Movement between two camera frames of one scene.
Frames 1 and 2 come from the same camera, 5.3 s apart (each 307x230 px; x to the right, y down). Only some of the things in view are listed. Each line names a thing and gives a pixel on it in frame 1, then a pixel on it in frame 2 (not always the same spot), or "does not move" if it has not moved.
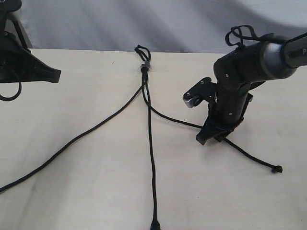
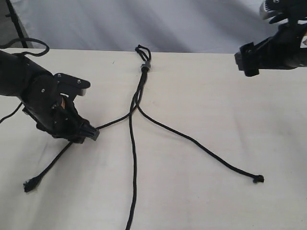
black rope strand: [275, 168] -> [256, 178]
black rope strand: [75, 140] -> [30, 184]
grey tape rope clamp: [146, 64] does not move
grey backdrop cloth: [178, 26] does not move
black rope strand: [155, 225] -> [144, 55]
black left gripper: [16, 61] -> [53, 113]
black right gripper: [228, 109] -> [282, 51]
